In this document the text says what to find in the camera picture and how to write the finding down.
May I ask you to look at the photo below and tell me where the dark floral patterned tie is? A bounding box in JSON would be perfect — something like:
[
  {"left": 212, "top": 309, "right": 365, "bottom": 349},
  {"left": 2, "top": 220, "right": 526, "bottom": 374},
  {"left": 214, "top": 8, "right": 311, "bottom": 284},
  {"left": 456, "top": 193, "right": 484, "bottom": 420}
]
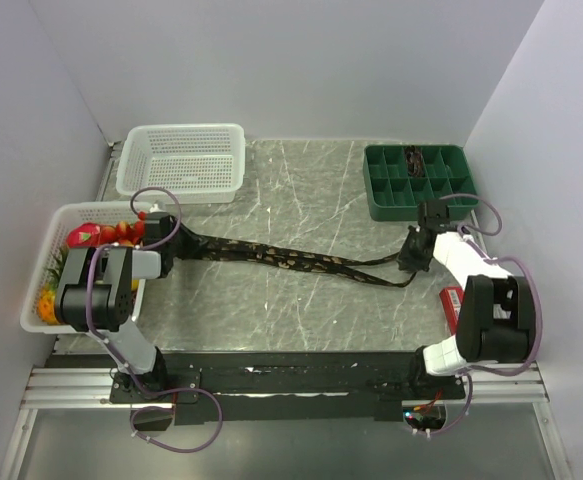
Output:
[{"left": 195, "top": 236, "right": 417, "bottom": 289}]

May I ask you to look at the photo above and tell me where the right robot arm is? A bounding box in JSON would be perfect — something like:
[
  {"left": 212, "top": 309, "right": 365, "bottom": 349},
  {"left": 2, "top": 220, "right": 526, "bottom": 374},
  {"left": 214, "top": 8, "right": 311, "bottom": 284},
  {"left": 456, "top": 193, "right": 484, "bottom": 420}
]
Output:
[{"left": 397, "top": 197, "right": 543, "bottom": 399}]

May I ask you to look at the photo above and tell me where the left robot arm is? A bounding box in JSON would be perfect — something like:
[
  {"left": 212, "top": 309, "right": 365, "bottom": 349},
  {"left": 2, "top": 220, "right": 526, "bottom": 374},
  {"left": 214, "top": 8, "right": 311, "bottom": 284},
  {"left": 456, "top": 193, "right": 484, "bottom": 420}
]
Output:
[{"left": 54, "top": 211, "right": 209, "bottom": 402}]

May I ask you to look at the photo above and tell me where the red strawberries cluster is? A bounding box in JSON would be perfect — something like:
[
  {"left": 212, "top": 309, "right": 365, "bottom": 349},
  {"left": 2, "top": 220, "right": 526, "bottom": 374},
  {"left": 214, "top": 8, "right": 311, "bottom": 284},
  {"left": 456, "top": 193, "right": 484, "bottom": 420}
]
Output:
[{"left": 100, "top": 220, "right": 145, "bottom": 246}]

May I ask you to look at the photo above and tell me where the red rectangular box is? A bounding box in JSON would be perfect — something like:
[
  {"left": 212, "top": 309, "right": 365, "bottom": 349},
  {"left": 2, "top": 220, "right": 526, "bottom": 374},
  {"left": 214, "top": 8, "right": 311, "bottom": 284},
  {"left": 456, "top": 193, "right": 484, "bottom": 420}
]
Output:
[{"left": 439, "top": 286, "right": 464, "bottom": 335}]

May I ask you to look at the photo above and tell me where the white perforated empty basket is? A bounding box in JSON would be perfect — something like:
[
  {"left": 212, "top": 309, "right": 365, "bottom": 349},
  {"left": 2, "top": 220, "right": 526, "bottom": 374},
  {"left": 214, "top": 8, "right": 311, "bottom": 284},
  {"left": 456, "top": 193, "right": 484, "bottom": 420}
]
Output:
[{"left": 116, "top": 123, "right": 246, "bottom": 204}]

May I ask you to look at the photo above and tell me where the pink dragon fruit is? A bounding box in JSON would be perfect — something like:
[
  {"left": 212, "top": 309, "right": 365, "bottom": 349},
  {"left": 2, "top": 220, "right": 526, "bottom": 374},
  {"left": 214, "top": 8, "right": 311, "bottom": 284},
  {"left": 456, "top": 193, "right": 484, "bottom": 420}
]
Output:
[{"left": 65, "top": 222, "right": 102, "bottom": 248}]

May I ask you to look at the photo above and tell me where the green compartment organizer tray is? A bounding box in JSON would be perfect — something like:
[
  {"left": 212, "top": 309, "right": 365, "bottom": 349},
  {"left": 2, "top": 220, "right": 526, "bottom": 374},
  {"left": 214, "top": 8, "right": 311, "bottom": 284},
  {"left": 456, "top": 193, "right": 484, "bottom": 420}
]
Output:
[{"left": 363, "top": 144, "right": 478, "bottom": 222}]

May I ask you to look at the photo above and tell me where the rolled brown tie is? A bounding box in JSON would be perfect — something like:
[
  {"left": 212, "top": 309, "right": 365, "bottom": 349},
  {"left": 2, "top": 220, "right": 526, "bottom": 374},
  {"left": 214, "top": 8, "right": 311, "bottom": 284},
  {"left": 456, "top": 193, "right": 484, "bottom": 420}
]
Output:
[{"left": 404, "top": 145, "right": 426, "bottom": 178}]

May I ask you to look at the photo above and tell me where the white fruit basket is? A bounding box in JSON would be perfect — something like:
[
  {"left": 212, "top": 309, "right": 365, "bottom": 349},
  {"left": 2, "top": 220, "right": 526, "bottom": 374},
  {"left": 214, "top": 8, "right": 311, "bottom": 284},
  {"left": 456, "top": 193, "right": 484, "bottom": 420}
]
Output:
[{"left": 20, "top": 201, "right": 137, "bottom": 335}]

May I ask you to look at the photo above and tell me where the pineapple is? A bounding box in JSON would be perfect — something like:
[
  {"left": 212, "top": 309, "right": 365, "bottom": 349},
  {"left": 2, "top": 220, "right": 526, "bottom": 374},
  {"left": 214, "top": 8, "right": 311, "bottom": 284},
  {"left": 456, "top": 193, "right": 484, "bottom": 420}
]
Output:
[{"left": 36, "top": 245, "right": 69, "bottom": 325}]

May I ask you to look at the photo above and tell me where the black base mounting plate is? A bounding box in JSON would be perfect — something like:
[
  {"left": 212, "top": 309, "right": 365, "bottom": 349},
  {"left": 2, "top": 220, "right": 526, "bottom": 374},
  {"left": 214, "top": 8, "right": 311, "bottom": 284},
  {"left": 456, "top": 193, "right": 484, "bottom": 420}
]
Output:
[{"left": 110, "top": 351, "right": 465, "bottom": 425}]

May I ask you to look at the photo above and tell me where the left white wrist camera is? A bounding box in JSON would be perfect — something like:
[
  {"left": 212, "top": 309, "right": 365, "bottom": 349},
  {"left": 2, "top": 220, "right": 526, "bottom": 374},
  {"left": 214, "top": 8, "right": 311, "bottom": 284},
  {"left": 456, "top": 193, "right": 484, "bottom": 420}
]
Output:
[{"left": 136, "top": 203, "right": 164, "bottom": 222}]

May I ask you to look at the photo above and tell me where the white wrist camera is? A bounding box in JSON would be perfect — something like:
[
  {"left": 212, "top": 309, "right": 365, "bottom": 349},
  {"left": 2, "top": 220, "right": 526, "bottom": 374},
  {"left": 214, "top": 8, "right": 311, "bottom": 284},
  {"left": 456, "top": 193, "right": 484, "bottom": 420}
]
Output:
[
  {"left": 417, "top": 199, "right": 451, "bottom": 232},
  {"left": 136, "top": 203, "right": 164, "bottom": 222}
]

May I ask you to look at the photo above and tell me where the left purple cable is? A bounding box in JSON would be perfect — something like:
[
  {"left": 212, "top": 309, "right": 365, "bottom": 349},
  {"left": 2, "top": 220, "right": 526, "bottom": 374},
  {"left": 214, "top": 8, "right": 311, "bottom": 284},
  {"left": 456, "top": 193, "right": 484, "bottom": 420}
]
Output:
[{"left": 85, "top": 186, "right": 224, "bottom": 454}]

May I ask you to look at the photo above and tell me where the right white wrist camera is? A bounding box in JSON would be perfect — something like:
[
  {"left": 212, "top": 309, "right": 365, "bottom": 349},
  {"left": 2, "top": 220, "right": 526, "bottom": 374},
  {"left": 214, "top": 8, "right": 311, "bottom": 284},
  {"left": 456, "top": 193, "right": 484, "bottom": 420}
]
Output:
[{"left": 417, "top": 199, "right": 451, "bottom": 232}]

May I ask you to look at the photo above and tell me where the aluminium rail frame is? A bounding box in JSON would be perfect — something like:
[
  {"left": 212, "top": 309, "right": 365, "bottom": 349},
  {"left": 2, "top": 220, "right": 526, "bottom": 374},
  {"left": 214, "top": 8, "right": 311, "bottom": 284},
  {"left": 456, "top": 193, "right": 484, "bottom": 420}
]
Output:
[{"left": 20, "top": 368, "right": 113, "bottom": 410}]

